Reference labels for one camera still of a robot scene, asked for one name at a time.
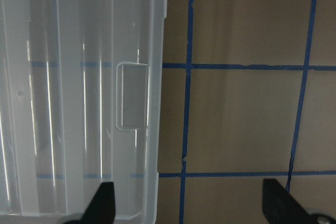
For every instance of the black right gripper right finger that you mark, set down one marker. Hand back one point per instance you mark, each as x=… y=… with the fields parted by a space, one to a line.
x=279 y=206

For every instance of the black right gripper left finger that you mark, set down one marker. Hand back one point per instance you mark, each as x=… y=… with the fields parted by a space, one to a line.
x=101 y=209

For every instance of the clear plastic box lid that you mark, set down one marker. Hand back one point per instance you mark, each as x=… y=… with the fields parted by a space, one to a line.
x=80 y=105

